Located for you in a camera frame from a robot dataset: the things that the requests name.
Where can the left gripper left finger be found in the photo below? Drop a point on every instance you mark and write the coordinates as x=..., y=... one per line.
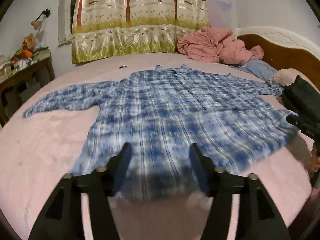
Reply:
x=61, y=215

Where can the blue plaid shirt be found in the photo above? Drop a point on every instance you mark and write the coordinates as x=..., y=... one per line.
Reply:
x=161, y=113

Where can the person right hand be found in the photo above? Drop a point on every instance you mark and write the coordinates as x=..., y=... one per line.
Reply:
x=314, y=160

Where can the black folded jacket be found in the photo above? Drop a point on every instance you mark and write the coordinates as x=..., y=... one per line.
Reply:
x=301, y=98

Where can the pink pillow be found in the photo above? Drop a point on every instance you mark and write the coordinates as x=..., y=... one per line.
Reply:
x=286, y=77

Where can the light blue pillow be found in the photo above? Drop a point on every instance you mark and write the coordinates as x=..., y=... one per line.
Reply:
x=258, y=68

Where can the wooden white bed headboard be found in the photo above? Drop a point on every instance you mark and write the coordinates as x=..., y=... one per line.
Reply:
x=283, y=49

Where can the pink crumpled quilt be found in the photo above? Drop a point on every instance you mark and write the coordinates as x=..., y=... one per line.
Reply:
x=217, y=45

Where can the dark wooden side table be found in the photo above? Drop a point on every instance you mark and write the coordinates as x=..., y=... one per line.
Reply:
x=41, y=73

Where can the orange plush toy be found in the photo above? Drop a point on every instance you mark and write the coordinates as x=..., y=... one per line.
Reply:
x=26, y=50

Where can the tree print curtain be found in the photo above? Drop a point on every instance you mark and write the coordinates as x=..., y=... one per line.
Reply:
x=106, y=28

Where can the wall mounted lamp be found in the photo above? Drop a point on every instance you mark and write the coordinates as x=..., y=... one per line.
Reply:
x=36, y=24

